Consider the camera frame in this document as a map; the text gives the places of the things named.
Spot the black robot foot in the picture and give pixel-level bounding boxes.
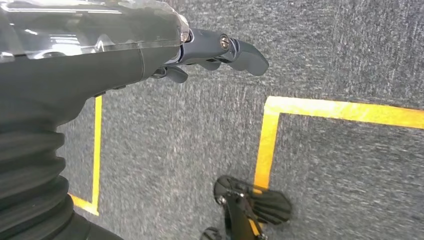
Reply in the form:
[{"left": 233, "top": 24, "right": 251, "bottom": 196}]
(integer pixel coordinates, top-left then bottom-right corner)
[{"left": 199, "top": 174, "right": 293, "bottom": 240}]

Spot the yellow floor tape rectangle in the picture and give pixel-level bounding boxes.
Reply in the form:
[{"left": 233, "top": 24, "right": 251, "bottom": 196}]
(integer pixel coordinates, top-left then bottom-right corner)
[{"left": 248, "top": 96, "right": 424, "bottom": 238}]

